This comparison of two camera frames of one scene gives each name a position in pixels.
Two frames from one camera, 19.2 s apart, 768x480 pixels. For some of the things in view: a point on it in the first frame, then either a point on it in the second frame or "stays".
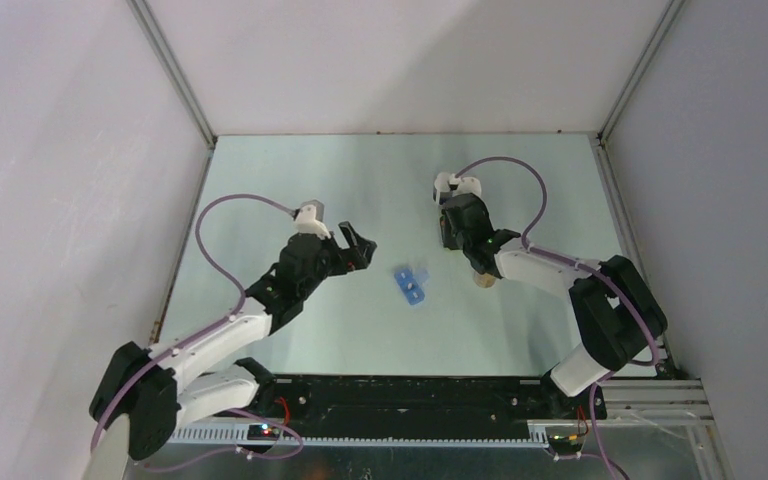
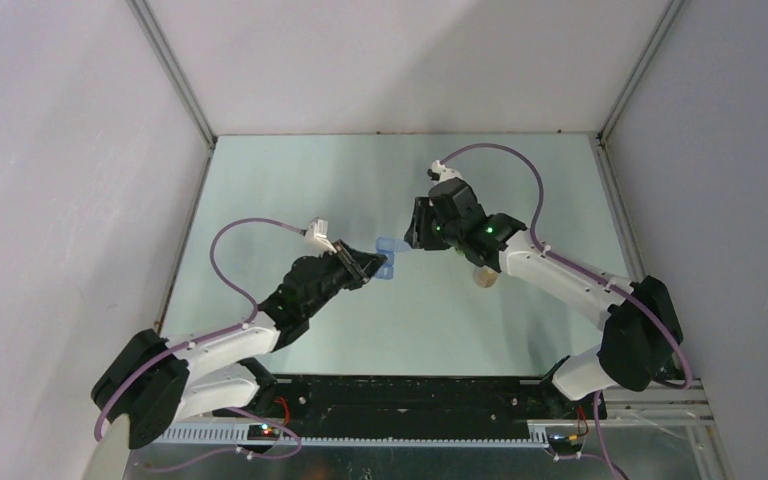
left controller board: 263,432 stays
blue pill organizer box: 411,283 to 388,246
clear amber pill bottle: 485,280 stays
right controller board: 566,444 stays
